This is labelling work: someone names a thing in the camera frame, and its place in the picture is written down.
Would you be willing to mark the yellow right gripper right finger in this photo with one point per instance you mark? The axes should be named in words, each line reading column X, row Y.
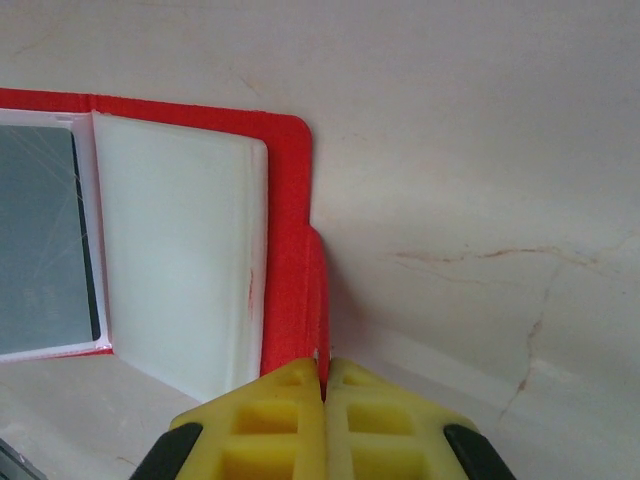
column 395, row 435

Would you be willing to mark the red card holder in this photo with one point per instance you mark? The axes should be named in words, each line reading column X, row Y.
column 290, row 200

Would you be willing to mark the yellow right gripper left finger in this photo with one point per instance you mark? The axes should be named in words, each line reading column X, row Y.
column 265, row 430

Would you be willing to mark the black VIP card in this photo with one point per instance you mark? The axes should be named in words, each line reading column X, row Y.
column 40, row 225

